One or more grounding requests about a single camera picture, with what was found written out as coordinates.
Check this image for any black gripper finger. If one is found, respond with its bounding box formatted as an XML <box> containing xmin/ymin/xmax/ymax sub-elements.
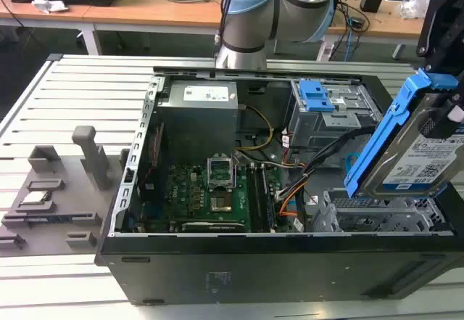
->
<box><xmin>429</xmin><ymin>92</ymin><xmax>464</xmax><ymax>140</ymax></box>
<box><xmin>416</xmin><ymin>0</ymin><xmax>464</xmax><ymax>81</ymax></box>

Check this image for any hard disk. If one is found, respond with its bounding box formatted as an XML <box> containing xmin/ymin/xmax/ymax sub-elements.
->
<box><xmin>343</xmin><ymin>66</ymin><xmax>464</xmax><ymax>200</ymax></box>

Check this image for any grey metal disk bay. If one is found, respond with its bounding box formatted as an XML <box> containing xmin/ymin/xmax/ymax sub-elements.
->
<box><xmin>285</xmin><ymin>78</ymin><xmax>384</xmax><ymax>151</ymax></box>

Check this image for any black RAM slot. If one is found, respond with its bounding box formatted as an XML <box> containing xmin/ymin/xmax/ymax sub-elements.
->
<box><xmin>247</xmin><ymin>163</ymin><xmax>264</xmax><ymax>232</ymax></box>
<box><xmin>260</xmin><ymin>163</ymin><xmax>277</xmax><ymax>232</ymax></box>

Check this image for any clear plastic bag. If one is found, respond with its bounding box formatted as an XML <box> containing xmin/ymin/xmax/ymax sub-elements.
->
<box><xmin>397</xmin><ymin>0</ymin><xmax>426</xmax><ymax>20</ymax></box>

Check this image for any small black device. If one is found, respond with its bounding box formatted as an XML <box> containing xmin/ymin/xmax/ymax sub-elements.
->
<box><xmin>359</xmin><ymin>0</ymin><xmax>384</xmax><ymax>13</ymax></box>

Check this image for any grey perforated drive cage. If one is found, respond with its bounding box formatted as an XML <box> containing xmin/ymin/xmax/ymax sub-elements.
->
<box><xmin>312</xmin><ymin>189</ymin><xmax>447</xmax><ymax>234</ymax></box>

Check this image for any blue plastic bay latch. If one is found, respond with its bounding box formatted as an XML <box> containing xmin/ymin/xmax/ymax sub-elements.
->
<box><xmin>299</xmin><ymin>79</ymin><xmax>336</xmax><ymax>112</ymax></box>

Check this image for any CPU socket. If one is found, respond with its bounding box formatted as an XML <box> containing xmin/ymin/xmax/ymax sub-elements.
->
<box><xmin>208</xmin><ymin>192</ymin><xmax>234</xmax><ymax>213</ymax></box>

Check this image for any black PC case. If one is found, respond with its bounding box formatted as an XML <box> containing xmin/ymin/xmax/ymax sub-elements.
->
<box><xmin>94</xmin><ymin>66</ymin><xmax>464</xmax><ymax>306</ymax></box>

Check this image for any metal socket cover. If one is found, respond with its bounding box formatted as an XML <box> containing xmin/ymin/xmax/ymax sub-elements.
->
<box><xmin>206</xmin><ymin>156</ymin><xmax>237</xmax><ymax>191</ymax></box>

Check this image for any grey power supply unit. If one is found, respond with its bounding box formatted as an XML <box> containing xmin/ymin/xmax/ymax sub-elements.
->
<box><xmin>156</xmin><ymin>80</ymin><xmax>239</xmax><ymax>156</ymax></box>

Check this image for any black graphics card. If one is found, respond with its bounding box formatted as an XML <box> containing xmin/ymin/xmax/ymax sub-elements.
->
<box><xmin>180</xmin><ymin>219</ymin><xmax>252</xmax><ymax>233</ymax></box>

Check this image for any green motherboard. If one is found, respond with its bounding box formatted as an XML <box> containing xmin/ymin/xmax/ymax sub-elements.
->
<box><xmin>140</xmin><ymin>160</ymin><xmax>291</xmax><ymax>234</ymax></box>

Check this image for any wooden desk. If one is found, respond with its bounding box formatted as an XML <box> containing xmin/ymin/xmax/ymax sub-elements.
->
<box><xmin>0</xmin><ymin>0</ymin><xmax>464</xmax><ymax>62</ymax></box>

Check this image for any grey parts rack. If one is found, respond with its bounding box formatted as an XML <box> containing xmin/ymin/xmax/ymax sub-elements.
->
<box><xmin>0</xmin><ymin>125</ymin><xmax>132</xmax><ymax>260</ymax></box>

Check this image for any crumpled white paper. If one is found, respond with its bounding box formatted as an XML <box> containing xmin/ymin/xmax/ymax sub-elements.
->
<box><xmin>30</xmin><ymin>0</ymin><xmax>70</xmax><ymax>15</ymax></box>

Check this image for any RAM stick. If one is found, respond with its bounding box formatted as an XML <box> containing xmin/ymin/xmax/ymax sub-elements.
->
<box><xmin>24</xmin><ymin>216</ymin><xmax>75</xmax><ymax>224</ymax></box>

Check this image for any silver CPU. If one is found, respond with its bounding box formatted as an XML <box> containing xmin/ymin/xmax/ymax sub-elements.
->
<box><xmin>20</xmin><ymin>190</ymin><xmax>52</xmax><ymax>205</ymax></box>

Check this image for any blue network cable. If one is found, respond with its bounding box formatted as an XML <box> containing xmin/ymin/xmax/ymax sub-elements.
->
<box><xmin>344</xmin><ymin>17</ymin><xmax>360</xmax><ymax>62</ymax></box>

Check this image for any light blue disk wire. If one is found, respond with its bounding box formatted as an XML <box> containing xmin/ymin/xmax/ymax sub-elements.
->
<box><xmin>345</xmin><ymin>152</ymin><xmax>360</xmax><ymax>178</ymax></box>

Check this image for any black disk wire bundle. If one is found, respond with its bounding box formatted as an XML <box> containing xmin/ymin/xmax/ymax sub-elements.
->
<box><xmin>296</xmin><ymin>126</ymin><xmax>378</xmax><ymax>178</ymax></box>

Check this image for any orange wire bundle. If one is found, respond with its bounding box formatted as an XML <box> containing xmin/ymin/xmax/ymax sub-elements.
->
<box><xmin>278</xmin><ymin>181</ymin><xmax>310</xmax><ymax>216</ymax></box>

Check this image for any yellow power wire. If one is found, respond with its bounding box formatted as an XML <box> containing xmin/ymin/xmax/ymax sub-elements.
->
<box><xmin>234</xmin><ymin>104</ymin><xmax>275</xmax><ymax>152</ymax></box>

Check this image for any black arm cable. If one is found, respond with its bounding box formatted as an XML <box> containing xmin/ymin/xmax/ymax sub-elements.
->
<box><xmin>213</xmin><ymin>0</ymin><xmax>240</xmax><ymax>57</ymax></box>

